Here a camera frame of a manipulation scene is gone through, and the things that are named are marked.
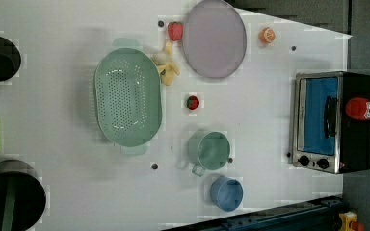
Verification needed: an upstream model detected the red plush ketchup bottle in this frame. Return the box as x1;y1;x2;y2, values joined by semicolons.
345;97;370;120

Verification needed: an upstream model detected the black toaster oven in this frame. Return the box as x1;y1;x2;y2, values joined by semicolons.
290;71;370;174

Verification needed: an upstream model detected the red strawberry toy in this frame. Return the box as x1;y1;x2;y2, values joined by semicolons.
186;95;199;110

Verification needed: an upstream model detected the yellow banana peel toy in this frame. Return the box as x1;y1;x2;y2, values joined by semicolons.
151;39;180;86

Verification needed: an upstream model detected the green oval colander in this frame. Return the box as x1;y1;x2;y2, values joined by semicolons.
93;38;162;156

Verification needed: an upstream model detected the grey round plate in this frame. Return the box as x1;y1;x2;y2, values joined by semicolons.
182;0;247;78

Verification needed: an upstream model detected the blue cup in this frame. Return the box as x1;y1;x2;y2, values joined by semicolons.
210;176;244;212

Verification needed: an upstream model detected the orange slice toy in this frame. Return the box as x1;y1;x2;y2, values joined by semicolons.
258;27;276;44

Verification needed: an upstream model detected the black cylinder container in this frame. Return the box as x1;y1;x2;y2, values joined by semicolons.
0;160;47;231

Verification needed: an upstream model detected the green spatula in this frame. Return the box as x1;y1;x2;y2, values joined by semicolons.
1;178;16;231

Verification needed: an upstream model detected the yellow red clamp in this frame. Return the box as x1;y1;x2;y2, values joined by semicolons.
339;212;365;231

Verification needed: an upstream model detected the green cup with handle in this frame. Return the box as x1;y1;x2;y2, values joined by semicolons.
187;130;231;177

